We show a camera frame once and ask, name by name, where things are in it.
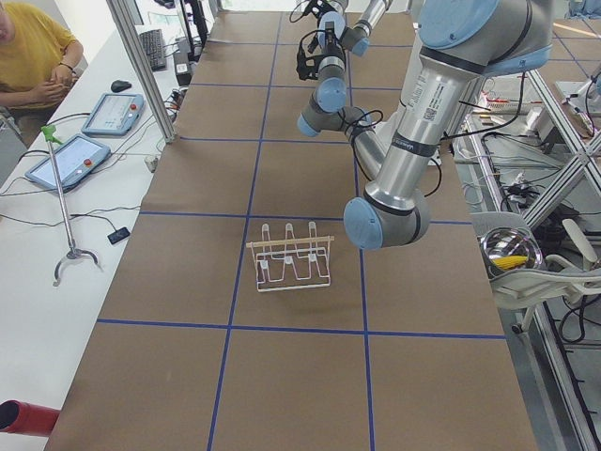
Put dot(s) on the steel pot with corn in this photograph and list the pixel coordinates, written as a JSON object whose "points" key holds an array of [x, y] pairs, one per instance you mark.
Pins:
{"points": [[505, 249]]}

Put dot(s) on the red cylinder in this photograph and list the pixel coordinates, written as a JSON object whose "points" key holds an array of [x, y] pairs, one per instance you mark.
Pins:
{"points": [[24, 418]]}

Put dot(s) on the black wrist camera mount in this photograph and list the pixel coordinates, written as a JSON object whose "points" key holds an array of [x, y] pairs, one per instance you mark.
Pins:
{"points": [[307, 62]]}

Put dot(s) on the aluminium frame post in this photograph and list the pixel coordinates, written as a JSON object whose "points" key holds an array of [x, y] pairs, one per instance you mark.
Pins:
{"points": [[128, 33]]}

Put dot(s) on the black computer mouse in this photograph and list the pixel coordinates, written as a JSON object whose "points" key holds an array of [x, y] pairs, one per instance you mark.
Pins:
{"points": [[118, 86]]}

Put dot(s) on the black keyboard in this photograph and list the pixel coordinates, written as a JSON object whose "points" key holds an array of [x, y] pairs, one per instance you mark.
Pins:
{"points": [[153, 47]]}

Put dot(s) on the small black phone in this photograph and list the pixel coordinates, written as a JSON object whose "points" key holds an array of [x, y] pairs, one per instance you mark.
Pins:
{"points": [[118, 235]]}

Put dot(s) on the near teach pendant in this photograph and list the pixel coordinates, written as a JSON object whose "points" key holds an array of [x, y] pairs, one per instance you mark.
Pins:
{"points": [[75, 159]]}

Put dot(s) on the teach pendant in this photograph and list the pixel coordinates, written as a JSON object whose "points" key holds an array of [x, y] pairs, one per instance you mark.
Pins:
{"points": [[75, 159], [114, 114]]}

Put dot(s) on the green handled reacher grabber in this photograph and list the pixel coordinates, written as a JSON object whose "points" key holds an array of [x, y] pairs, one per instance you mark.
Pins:
{"points": [[74, 252]]}

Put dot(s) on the far teach pendant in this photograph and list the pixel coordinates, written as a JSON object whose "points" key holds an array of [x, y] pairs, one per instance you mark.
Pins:
{"points": [[114, 114]]}

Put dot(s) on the person in yellow shirt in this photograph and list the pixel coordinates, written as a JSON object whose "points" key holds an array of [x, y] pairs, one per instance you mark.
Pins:
{"points": [[38, 58]]}

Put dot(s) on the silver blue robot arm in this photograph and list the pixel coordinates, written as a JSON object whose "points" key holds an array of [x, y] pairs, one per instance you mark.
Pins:
{"points": [[456, 42]]}

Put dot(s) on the white wire cup holder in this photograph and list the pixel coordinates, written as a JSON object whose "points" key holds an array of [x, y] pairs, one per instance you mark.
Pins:
{"points": [[291, 263]]}

